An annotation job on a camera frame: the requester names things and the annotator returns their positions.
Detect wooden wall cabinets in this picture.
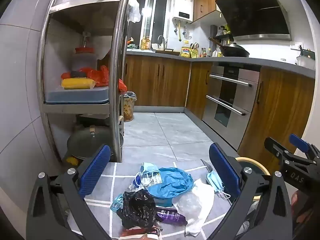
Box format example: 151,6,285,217
191,0,294,23

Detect red plastic bag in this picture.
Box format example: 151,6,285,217
61,65,110,87
118,79,128,95

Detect yellow food packet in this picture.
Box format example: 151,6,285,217
61,78,97,90

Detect small yellow object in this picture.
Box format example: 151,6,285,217
65,156,81,166

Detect white paper bowl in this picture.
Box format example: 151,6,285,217
119,226,163,240

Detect glass jar with yellow contents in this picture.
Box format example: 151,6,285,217
141,36,152,51

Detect plastic jar with red lid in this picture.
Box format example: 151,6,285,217
71,47,98,72

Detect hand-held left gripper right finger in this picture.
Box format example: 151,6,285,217
207,142,293,240

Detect white paper towel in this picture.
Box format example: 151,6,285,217
184,179,215,237

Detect black pan with wooden handle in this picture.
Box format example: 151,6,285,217
75,114,125,130

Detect stainless steel oven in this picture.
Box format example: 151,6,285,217
202,65,260,150

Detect person's right hand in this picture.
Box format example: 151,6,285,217
291,189,309,230

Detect black wok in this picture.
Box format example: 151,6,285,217
209,37,250,58

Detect white hanging plastic bag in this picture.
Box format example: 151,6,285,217
126,0,142,23

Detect wall spice rack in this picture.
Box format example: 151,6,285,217
215,25,234,43

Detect wooden base cabinet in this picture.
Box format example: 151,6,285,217
124,55,213,120
237,66,315,172

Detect blue face mask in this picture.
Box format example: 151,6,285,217
206,171,232,200
139,162,162,178

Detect patterned plastic bucket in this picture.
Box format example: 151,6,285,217
122,91,137,122

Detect black range hood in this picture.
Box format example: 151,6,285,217
215,0,292,40

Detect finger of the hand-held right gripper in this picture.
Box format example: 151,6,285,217
264,137,316,190
289,134,320,160

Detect white plastic container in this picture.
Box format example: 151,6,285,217
296,49,316,70

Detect black plastic bag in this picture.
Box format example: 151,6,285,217
116,189,157,229

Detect stainless steel shelf rack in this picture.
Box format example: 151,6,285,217
36,0,137,163

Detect kitchen window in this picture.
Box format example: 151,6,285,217
135,0,173,50

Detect clear plastic bag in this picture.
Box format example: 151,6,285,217
172,192,203,218

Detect teal bin with beige rim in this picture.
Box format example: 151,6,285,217
234,156,272,204

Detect blue plastic bag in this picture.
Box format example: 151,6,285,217
147,167,194,202

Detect purple spray bottle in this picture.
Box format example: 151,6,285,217
155,206,188,225

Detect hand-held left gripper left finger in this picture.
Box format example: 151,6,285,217
26,144,112,240

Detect translucent plastic storage box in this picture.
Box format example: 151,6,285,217
45,85,110,104

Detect white water heater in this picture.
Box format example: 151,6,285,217
172,0,194,24

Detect light blue plastic wrapper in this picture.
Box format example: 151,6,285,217
110,193,127,212

